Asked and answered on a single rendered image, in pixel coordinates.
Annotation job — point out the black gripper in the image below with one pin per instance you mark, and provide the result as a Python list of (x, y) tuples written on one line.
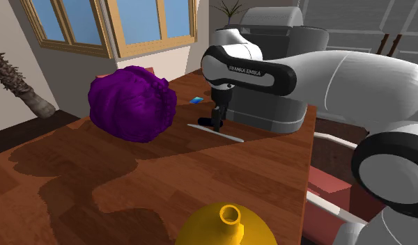
[(222, 98)]

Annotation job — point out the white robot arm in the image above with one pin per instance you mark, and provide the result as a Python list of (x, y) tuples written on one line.
[(358, 84)]

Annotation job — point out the small blue card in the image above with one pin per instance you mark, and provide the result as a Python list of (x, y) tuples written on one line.
[(196, 100)]

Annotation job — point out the grey coffee machine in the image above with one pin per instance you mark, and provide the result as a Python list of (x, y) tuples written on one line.
[(273, 112)]

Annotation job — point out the brown wooden table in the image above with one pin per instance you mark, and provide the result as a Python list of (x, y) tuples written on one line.
[(209, 176)]

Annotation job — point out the spiky potted plant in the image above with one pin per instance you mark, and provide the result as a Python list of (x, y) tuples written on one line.
[(229, 10)]

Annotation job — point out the purple lumpy cloth bundle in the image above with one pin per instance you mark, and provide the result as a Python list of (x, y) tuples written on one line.
[(131, 101)]

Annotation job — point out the wooden framed window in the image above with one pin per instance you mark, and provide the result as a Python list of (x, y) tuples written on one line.
[(141, 20)]

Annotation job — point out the yellow vase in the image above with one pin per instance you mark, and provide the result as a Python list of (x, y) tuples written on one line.
[(209, 230)]

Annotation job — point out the red chair with white bars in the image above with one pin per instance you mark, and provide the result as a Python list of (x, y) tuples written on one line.
[(328, 193)]

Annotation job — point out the rough grey tree trunk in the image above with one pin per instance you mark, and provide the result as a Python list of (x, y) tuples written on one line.
[(15, 86)]

